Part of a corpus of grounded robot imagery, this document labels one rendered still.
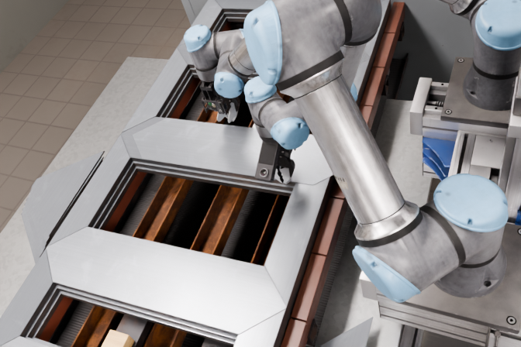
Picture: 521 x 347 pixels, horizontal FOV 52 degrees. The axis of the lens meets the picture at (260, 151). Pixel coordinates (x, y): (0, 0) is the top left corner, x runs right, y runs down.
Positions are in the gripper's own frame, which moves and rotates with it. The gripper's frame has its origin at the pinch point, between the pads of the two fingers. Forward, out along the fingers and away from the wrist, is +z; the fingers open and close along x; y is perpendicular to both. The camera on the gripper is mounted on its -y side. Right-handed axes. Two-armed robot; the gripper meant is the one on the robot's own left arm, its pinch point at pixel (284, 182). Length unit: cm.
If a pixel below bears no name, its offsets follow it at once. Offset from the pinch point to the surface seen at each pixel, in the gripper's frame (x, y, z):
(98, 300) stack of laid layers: 38, -44, 3
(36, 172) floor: 183, 40, 87
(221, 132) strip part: 26.6, 15.8, 0.7
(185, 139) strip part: 37.3, 10.9, 0.7
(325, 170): -10.1, 6.5, 0.6
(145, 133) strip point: 53, 11, 1
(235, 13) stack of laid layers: 48, 78, 2
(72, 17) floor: 253, 181, 87
